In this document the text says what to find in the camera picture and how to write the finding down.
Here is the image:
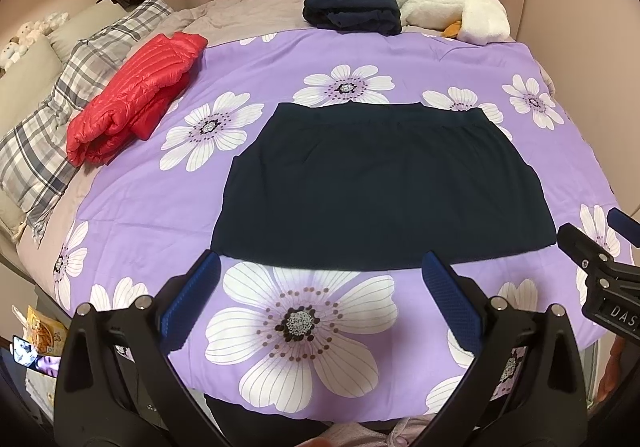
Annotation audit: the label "small beige pillow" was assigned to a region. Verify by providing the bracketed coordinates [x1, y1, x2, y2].
[47, 2, 126, 60]

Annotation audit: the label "small white plush toy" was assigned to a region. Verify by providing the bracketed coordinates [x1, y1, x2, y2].
[15, 12, 71, 45]

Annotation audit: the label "yellow snack packet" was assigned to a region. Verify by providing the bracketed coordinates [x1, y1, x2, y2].
[25, 304, 68, 355]

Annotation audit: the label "smartphone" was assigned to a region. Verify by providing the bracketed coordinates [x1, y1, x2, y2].
[11, 334, 38, 368]

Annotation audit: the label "purple floral blanket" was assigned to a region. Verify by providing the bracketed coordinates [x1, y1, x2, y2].
[52, 27, 631, 415]

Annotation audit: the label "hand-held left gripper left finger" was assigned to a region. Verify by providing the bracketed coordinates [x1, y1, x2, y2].
[52, 249, 223, 447]

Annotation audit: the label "red puffer jacket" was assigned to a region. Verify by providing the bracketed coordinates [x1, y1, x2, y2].
[66, 32, 208, 167]

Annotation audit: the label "pink pajamas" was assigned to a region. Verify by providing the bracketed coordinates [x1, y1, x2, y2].
[300, 414, 441, 447]

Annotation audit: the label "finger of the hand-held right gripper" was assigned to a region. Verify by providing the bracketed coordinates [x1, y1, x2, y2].
[607, 208, 640, 247]
[556, 223, 640, 280]

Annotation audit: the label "folded navy clothes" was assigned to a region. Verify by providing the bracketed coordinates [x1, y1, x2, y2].
[303, 0, 403, 35]

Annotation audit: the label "white plush dog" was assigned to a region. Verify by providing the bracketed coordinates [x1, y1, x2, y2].
[0, 41, 27, 74]

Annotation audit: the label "navy zip jacket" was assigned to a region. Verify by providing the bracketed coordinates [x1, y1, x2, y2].
[210, 101, 557, 273]

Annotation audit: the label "large beige pillow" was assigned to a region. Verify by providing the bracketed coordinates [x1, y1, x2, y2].
[0, 34, 66, 148]

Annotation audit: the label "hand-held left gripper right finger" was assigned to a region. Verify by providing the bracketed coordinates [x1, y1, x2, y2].
[415, 251, 588, 447]

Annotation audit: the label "grey plaid pillow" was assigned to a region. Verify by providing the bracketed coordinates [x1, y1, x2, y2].
[0, 0, 196, 243]

